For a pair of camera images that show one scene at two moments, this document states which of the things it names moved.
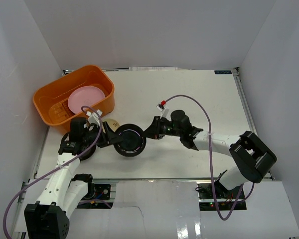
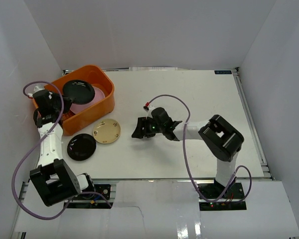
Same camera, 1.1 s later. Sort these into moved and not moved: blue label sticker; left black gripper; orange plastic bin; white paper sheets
Moved: left black gripper
Not moved: white paper sheets; blue label sticker; orange plastic bin
